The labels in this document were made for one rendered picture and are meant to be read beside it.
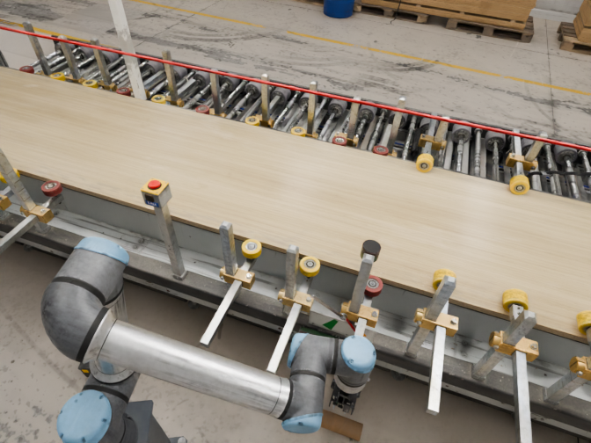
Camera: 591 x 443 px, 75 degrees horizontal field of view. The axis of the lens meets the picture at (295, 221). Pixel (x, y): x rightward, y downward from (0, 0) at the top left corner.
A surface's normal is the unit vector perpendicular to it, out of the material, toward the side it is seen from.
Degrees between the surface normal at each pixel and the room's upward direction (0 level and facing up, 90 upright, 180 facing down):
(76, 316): 21
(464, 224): 0
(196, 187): 0
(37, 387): 0
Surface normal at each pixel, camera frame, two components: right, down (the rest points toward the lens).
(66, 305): 0.25, -0.53
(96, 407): 0.03, -0.63
